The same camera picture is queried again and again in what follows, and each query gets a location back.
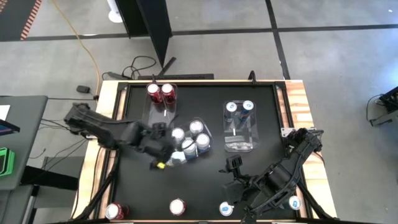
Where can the blue silver Red Bull can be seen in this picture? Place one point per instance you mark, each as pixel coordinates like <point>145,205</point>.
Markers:
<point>247,105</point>
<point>226,209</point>
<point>230,107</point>
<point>294,203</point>

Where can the white paper sheet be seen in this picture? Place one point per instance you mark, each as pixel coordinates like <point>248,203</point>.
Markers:
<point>3,112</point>

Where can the white blue Spindrift can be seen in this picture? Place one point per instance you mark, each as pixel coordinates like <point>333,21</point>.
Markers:
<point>188,146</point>
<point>196,127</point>
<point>178,134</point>
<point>202,140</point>

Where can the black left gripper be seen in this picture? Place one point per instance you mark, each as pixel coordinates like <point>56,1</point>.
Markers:
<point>158,143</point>

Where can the black partition panel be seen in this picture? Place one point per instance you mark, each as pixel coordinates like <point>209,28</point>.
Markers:
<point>149,18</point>

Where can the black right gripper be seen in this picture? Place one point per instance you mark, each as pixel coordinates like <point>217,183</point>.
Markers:
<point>234,192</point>

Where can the red Coca-Cola can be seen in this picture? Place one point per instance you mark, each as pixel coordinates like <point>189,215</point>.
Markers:
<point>168,92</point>
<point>154,92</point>
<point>114,211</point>
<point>178,207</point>

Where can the grey side table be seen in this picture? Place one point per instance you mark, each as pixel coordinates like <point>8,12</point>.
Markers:
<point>25,149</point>

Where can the clear plastic bin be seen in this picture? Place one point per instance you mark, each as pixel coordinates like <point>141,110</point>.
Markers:
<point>241,140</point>
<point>160,116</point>
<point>209,133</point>

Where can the black frame clamp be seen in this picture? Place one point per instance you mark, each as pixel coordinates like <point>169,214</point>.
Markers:
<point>252,77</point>

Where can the black equipment on floor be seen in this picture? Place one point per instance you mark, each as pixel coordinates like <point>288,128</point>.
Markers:
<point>388,102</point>

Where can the small yellow tag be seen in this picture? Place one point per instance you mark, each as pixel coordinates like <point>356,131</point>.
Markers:
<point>161,165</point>

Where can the black flat device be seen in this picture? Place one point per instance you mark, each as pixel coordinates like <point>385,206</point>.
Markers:
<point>9,127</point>

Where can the wooden table rim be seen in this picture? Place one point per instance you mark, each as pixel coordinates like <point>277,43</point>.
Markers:
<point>298,102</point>

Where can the white round stand base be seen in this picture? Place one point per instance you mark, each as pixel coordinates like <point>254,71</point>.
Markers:
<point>115,15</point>

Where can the black partition base bar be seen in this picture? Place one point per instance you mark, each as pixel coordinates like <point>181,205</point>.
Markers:
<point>177,76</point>

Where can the black power adapter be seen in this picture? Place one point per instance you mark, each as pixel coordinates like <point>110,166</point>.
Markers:
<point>83,89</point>

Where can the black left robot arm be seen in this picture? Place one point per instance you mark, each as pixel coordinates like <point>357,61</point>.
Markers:
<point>102,127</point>

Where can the silver mounting plate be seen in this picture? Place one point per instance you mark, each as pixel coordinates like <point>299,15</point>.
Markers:
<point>287,132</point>

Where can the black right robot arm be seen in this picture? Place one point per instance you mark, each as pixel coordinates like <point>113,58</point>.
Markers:
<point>280,180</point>

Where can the black mat with orange edge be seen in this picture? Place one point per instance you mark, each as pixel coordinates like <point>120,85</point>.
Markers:
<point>12,18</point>

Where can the green tray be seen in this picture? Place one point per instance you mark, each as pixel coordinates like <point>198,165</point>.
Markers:
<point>12,161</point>

